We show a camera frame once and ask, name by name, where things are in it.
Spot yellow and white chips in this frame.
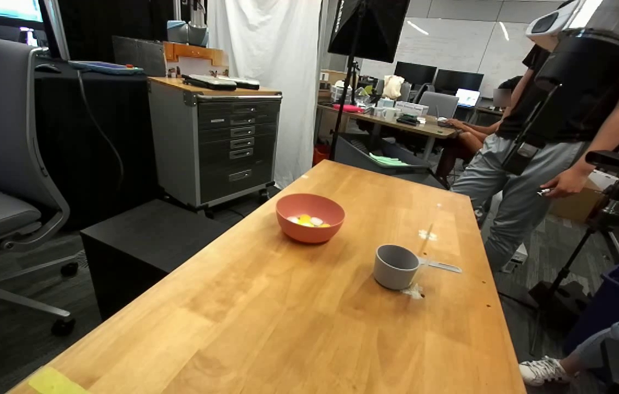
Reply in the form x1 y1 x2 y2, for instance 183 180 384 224
286 212 329 230

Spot grey measuring cup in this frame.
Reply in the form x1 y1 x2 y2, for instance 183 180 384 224
371 243 465 294

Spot pink bowl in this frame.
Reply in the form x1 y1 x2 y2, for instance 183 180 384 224
274 191 348 248

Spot black light stand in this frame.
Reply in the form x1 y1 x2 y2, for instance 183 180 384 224
327 56 364 159

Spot grey drawer cabinet wooden top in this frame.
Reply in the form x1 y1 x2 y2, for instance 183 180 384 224
146 74 285 212

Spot wooden office desk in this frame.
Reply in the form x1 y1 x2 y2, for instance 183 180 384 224
349 108 457 167

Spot white curtain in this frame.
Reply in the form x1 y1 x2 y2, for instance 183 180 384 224
206 0 325 188

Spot dark keyboard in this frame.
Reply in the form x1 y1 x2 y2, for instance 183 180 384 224
180 70 263 91

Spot black computer monitor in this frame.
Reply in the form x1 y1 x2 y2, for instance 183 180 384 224
431 67 485 97
394 62 438 95

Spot seated person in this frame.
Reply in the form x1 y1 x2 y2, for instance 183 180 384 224
434 72 524 183

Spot low black platform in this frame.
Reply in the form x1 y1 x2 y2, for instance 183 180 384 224
78 196 282 323

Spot black softbox light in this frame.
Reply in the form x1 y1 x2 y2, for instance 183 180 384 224
325 0 413 63

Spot orange box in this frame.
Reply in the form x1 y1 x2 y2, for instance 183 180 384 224
162 40 231 79

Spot grey blue container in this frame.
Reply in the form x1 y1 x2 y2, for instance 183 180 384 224
163 18 208 47

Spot black desk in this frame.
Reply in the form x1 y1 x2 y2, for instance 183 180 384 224
30 56 169 236

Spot standing person black shirt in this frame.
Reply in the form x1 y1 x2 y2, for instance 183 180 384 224
453 19 619 274

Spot yellow tape strip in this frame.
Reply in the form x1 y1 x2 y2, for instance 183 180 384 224
25 366 90 394

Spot monitor with blue screen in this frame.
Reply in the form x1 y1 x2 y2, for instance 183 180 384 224
0 0 70 62

